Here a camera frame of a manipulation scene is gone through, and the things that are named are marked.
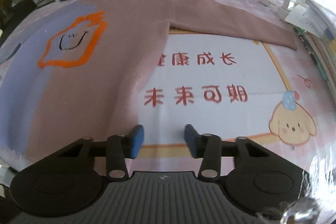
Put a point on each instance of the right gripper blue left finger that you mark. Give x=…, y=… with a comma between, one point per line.
x=136, y=138

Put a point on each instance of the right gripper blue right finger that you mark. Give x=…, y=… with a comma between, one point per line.
x=193, y=141

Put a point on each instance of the purple and pink sweater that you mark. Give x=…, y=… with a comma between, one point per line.
x=77, y=72

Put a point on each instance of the pink checkered cartoon table mat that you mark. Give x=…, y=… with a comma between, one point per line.
x=229, y=87

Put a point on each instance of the white charger plug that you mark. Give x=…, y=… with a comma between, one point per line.
x=285, y=9

